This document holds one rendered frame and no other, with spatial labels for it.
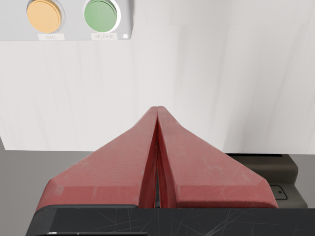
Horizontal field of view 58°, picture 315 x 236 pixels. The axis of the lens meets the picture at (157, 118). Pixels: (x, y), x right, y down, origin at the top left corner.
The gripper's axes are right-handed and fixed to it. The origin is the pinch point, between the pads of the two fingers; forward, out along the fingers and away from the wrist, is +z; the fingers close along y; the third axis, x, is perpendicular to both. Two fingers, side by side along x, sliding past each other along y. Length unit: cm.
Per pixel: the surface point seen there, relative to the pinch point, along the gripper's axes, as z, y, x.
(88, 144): 37, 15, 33
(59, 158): 120, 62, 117
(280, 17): 37.1, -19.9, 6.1
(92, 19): 25.8, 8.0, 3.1
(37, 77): 36.8, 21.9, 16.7
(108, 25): 25.8, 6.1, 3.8
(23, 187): 120, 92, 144
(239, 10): 37.1, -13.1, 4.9
